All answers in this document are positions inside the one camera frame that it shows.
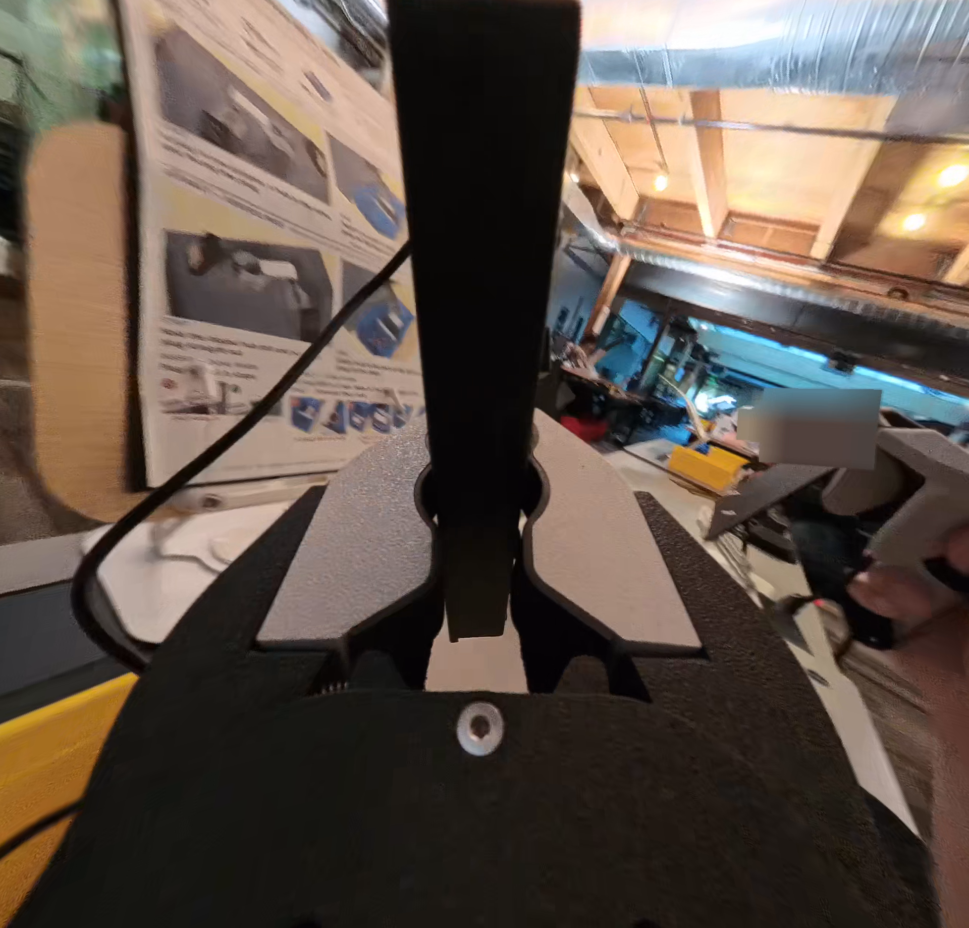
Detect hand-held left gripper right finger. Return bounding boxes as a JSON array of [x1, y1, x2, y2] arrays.
[[513, 409, 705, 675]]

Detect white rounded board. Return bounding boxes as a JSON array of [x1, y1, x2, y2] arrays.
[[82, 481, 327, 645]]

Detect foil-wrapped air duct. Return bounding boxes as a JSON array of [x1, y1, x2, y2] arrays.
[[579, 0, 969, 99]]

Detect small yellow box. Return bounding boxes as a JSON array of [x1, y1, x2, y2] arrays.
[[670, 443, 752, 496]]

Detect printed instruction poster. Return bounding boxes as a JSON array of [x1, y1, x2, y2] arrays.
[[110, 0, 425, 490]]

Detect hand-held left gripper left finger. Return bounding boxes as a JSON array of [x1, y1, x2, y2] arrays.
[[256, 421, 444, 673]]

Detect person's right hand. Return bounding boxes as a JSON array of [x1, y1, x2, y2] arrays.
[[849, 525, 969, 717]]

